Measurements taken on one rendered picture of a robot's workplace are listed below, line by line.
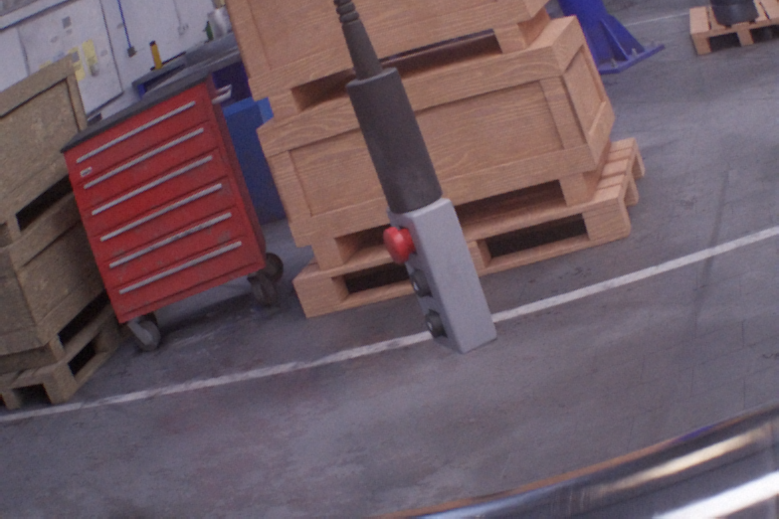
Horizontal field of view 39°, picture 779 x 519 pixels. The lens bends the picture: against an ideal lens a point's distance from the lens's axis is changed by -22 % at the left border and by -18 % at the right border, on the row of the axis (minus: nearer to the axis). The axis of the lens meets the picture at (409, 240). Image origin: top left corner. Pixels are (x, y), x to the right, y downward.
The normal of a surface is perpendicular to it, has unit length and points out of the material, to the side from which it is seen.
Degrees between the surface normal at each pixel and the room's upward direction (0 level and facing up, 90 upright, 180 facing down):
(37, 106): 90
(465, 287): 90
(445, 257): 90
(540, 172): 90
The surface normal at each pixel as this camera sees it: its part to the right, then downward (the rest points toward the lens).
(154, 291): 0.11, 0.22
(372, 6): -0.23, 0.33
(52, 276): 0.90, -0.23
